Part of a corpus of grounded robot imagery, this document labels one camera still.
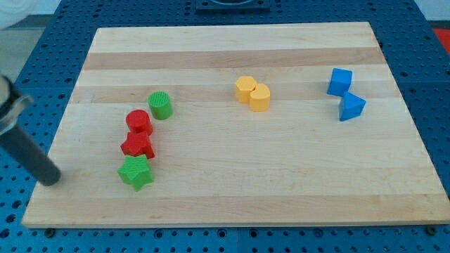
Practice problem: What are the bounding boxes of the clear plastic tool mount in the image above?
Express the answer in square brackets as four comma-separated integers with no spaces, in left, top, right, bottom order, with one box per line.
[1,75,34,135]

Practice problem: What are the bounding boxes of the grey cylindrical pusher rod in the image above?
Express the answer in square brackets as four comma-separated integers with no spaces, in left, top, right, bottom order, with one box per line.
[1,125,61,186]

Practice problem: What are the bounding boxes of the green star block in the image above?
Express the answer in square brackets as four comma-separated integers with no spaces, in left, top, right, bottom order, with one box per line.
[117,155,154,191]

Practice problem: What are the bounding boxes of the red star block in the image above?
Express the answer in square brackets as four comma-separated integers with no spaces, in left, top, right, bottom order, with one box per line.
[120,131,155,159]

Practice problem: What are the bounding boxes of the wooden board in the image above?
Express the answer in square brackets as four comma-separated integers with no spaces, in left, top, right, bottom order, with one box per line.
[22,22,449,228]

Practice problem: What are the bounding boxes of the red cylinder block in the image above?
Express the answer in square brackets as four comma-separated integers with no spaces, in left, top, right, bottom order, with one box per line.
[125,110,153,136]

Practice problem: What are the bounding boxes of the green cylinder block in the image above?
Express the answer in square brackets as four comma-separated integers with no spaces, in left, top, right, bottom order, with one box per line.
[148,91,173,120]

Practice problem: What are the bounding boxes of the yellow hexagon block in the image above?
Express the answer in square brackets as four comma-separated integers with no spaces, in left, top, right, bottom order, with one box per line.
[235,76,257,103]

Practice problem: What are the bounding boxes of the yellow heart block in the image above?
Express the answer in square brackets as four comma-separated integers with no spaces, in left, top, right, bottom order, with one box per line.
[249,84,271,112]

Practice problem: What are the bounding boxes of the blue cube block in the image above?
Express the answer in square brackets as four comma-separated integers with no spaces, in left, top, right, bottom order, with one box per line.
[327,68,353,96]

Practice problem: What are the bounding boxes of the blue triangle block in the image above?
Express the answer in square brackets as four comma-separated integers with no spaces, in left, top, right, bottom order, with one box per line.
[339,91,366,122]

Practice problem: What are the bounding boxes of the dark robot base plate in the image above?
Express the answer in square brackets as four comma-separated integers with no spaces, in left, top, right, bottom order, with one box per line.
[195,0,271,13]

